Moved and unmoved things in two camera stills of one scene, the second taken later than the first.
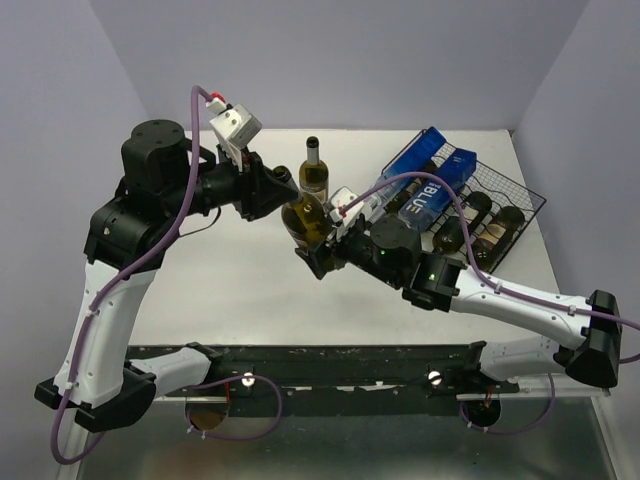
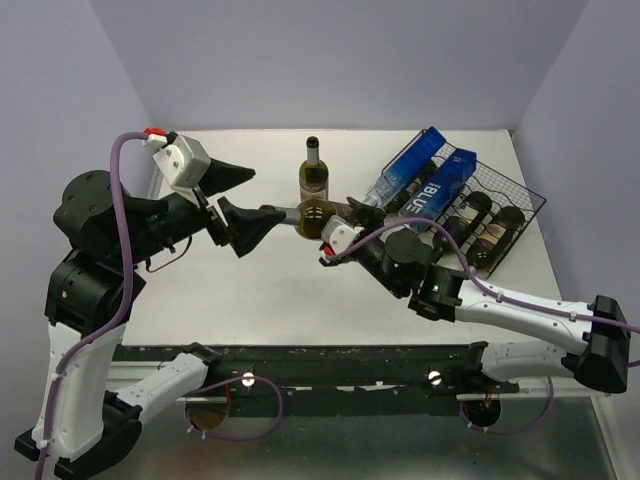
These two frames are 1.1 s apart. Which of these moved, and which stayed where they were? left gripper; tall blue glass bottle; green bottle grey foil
Moved: left gripper
Stayed: green bottle grey foil; tall blue glass bottle
